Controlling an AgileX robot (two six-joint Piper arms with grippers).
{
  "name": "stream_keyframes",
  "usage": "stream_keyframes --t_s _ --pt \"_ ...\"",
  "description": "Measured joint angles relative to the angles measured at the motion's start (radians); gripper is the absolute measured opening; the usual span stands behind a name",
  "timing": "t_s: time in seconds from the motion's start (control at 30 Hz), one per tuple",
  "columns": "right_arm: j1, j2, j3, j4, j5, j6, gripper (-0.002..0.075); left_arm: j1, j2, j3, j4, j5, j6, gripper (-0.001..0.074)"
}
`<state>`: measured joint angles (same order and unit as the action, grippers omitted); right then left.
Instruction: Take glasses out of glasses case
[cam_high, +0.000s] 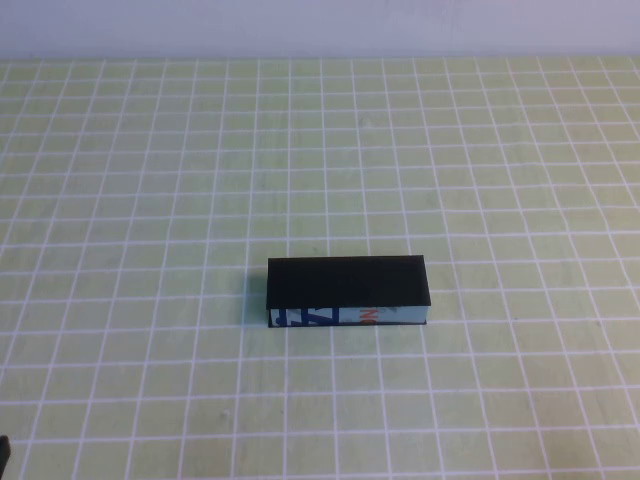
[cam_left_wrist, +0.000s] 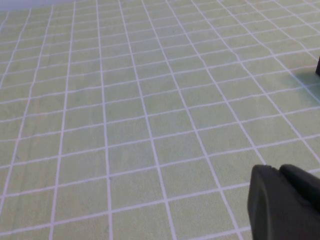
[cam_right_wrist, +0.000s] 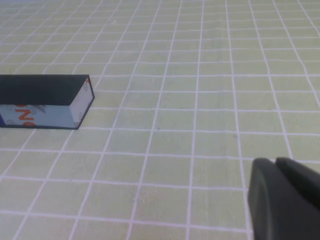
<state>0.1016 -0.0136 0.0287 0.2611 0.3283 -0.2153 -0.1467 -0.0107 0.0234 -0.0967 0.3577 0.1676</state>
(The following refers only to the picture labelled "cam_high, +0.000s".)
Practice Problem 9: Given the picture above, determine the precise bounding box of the black printed glasses case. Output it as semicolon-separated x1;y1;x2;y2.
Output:
266;255;432;330

